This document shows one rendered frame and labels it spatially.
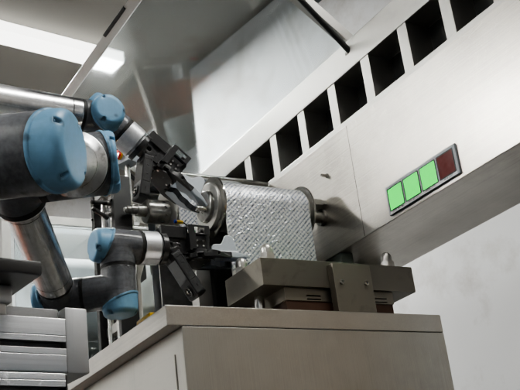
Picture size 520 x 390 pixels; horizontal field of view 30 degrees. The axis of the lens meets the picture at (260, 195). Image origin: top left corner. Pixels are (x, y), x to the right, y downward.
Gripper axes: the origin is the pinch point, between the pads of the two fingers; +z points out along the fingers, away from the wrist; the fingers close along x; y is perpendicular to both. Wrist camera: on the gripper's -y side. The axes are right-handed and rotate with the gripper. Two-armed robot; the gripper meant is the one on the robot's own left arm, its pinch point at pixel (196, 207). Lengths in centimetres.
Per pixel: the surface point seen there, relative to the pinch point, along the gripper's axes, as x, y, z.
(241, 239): -4.6, -1.7, 12.1
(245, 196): -4.5, 8.6, 7.0
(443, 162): -46, 20, 31
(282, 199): -4.5, 15.3, 14.7
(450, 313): 73, 89, 107
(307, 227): -4.6, 14.1, 23.8
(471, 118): -56, 25, 28
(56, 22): 195, 161, -85
